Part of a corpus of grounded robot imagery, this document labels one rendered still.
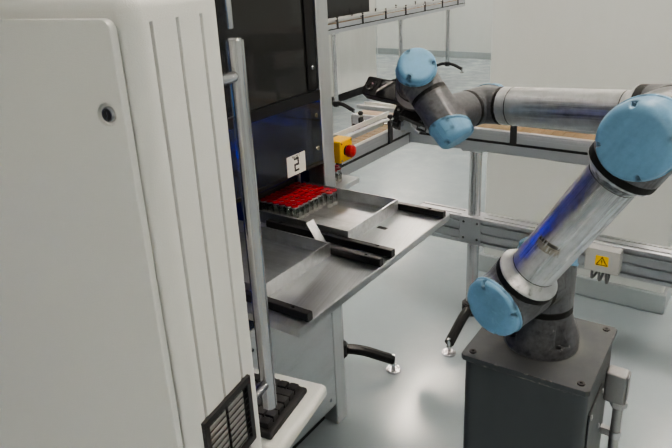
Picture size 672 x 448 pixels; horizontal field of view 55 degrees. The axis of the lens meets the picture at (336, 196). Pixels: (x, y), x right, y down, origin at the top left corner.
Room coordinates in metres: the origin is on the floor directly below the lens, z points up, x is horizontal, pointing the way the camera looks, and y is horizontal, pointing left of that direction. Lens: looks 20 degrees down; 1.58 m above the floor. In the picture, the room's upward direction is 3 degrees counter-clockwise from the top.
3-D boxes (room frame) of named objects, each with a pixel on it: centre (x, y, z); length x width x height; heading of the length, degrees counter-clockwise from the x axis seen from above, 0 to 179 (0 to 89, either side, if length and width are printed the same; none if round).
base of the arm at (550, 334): (1.17, -0.42, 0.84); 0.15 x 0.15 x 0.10
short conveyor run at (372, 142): (2.30, -0.06, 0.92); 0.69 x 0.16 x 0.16; 144
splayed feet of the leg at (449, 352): (2.46, -0.57, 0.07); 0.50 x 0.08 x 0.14; 144
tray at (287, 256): (1.44, 0.23, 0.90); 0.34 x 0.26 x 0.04; 54
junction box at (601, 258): (2.10, -0.96, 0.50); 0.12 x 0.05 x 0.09; 54
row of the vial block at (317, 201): (1.74, 0.07, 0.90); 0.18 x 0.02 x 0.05; 144
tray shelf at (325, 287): (1.54, 0.08, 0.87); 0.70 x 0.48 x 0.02; 144
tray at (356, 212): (1.72, 0.04, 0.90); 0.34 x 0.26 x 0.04; 54
